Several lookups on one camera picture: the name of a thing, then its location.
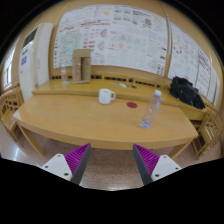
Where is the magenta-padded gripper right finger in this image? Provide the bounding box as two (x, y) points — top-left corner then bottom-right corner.
(132, 143), (183, 187)

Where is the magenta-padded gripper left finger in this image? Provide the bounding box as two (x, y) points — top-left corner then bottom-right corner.
(40, 142), (92, 186)

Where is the clear plastic water bottle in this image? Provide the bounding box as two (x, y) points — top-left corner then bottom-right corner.
(139, 89), (163, 130)

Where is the wooden chair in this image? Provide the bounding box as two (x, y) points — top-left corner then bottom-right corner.
(193, 106), (224, 159)
(0, 85), (25, 141)

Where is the flat round red coaster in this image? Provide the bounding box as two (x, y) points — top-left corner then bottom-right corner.
(126, 101), (139, 109)

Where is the black bag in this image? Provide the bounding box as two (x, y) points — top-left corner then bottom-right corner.
(168, 76), (207, 110)

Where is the white ceramic mug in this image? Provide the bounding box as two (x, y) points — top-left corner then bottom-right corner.
(97, 88), (117, 105)

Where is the small clear bottle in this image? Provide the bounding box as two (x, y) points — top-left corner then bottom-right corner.
(60, 65), (69, 86)

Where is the brown cardboard stand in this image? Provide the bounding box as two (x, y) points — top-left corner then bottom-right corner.
(71, 48), (92, 84)

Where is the white standing air conditioner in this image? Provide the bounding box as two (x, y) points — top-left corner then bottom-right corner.
(18, 22), (55, 101)

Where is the window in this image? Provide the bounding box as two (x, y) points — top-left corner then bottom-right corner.
(2, 46), (17, 90)

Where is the narrow printed wall poster panel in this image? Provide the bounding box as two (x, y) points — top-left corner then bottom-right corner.
(195, 46), (221, 105)

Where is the medium printed wall poster panel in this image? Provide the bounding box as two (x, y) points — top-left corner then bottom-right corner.
(167, 21), (202, 89)

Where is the large printed wall poster panel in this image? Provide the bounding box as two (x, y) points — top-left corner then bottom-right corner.
(53, 3), (169, 77)

